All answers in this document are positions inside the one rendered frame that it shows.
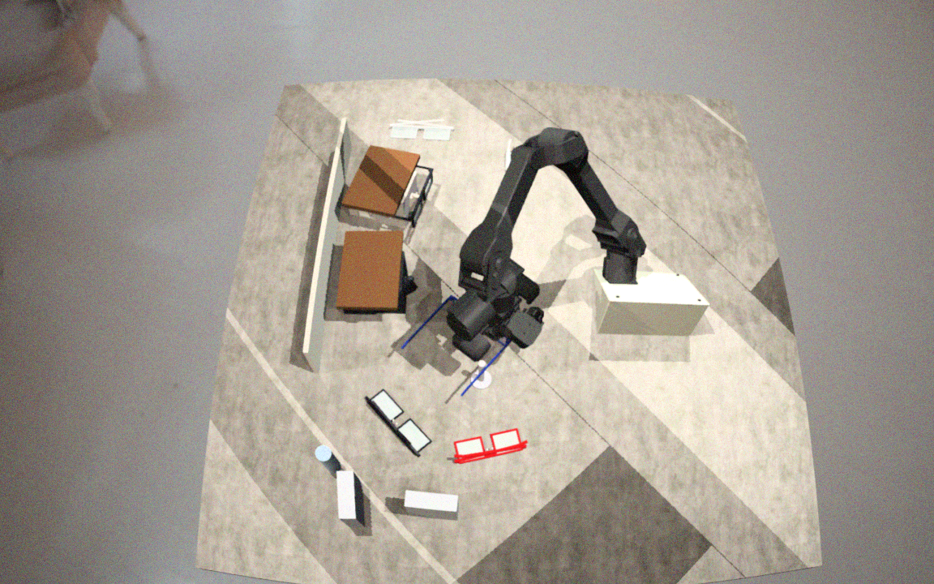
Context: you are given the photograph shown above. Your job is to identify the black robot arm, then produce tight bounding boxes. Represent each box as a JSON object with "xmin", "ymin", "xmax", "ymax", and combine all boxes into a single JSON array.
[{"xmin": 446, "ymin": 127, "xmax": 647, "ymax": 349}]

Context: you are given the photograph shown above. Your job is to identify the white flat rectangular panel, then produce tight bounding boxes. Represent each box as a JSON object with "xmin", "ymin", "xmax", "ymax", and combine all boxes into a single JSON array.
[{"xmin": 303, "ymin": 118, "xmax": 352, "ymax": 373}]

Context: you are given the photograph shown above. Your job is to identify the white glasses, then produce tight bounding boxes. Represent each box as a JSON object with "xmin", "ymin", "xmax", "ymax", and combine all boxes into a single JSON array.
[{"xmin": 390, "ymin": 119, "xmax": 454, "ymax": 141}]

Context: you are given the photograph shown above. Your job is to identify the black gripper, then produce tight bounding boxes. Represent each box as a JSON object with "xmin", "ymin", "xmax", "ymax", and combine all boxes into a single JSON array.
[{"xmin": 452, "ymin": 273, "xmax": 540, "ymax": 362}]

